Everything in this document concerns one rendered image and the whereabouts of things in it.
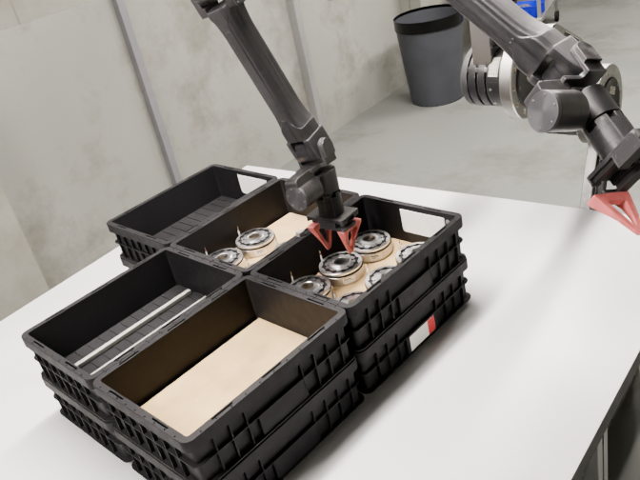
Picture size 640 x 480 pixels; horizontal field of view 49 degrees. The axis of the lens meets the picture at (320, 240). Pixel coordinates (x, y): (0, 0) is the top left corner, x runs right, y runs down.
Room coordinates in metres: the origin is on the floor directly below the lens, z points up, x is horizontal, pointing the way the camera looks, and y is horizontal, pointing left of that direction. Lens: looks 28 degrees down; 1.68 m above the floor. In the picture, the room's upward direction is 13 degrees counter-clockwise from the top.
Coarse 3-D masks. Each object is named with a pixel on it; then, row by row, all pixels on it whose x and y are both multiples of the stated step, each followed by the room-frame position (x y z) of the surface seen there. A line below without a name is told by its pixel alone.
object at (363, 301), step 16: (416, 208) 1.45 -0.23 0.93; (432, 208) 1.43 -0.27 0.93; (448, 224) 1.34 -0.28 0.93; (432, 240) 1.28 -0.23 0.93; (272, 256) 1.37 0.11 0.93; (416, 256) 1.24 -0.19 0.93; (256, 272) 1.32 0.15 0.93; (400, 272) 1.20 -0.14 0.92; (288, 288) 1.23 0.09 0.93; (384, 288) 1.17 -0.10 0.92; (336, 304) 1.13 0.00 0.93; (352, 304) 1.12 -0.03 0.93; (368, 304) 1.13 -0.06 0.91
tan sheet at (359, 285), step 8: (392, 240) 1.50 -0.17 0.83; (400, 240) 1.49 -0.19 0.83; (392, 248) 1.46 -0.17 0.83; (392, 256) 1.42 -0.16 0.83; (368, 264) 1.41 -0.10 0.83; (376, 264) 1.41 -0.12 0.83; (384, 264) 1.40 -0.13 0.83; (392, 264) 1.39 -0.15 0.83; (360, 280) 1.35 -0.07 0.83; (336, 288) 1.34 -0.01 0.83; (344, 288) 1.34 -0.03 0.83; (352, 288) 1.33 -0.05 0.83; (360, 288) 1.32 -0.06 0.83; (336, 296) 1.31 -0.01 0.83
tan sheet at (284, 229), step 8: (288, 216) 1.76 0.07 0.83; (296, 216) 1.75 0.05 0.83; (304, 216) 1.74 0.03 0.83; (272, 224) 1.74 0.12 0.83; (280, 224) 1.73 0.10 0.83; (288, 224) 1.72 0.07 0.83; (296, 224) 1.70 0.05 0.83; (304, 224) 1.69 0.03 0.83; (280, 232) 1.68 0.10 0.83; (288, 232) 1.67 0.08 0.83; (280, 240) 1.63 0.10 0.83; (264, 256) 1.57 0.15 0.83
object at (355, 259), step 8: (328, 256) 1.44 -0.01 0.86; (352, 256) 1.41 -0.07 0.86; (360, 256) 1.40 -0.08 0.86; (320, 264) 1.41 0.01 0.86; (328, 264) 1.40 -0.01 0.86; (352, 264) 1.38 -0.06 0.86; (360, 264) 1.37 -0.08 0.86; (328, 272) 1.36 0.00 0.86; (336, 272) 1.36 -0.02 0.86; (344, 272) 1.35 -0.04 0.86
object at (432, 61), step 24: (408, 24) 4.68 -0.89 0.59; (432, 24) 4.61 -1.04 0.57; (456, 24) 4.66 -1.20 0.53; (408, 48) 4.72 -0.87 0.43; (432, 48) 4.63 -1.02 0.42; (456, 48) 4.67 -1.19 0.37; (408, 72) 4.79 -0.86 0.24; (432, 72) 4.65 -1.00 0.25; (456, 72) 4.68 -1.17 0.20; (432, 96) 4.67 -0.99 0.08; (456, 96) 4.68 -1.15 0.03
